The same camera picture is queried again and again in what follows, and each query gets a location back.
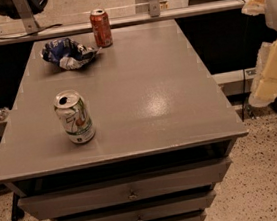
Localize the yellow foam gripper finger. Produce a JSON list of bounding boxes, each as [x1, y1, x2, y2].
[[241, 0, 266, 16], [248, 40, 277, 108]]

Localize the blue chip bag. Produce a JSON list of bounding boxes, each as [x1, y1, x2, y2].
[[41, 37, 99, 71]]

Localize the black bag on shelf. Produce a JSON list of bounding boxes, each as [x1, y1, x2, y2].
[[0, 0, 48, 20]]

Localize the top grey drawer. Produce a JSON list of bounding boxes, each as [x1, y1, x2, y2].
[[19, 157, 232, 220]]

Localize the grey drawer cabinet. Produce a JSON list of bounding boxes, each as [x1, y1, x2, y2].
[[0, 21, 246, 221]]

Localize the middle grey drawer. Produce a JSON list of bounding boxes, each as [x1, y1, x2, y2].
[[56, 190, 215, 221]]

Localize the red soda can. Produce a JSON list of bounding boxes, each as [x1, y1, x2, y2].
[[90, 9, 113, 48]]

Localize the white green 7up can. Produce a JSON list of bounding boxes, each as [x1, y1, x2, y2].
[[54, 89, 96, 144]]

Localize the small crumpled clear wrapper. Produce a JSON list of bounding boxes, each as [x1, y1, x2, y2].
[[0, 107, 10, 121]]

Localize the black cable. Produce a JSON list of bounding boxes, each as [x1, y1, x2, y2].
[[0, 22, 65, 42]]

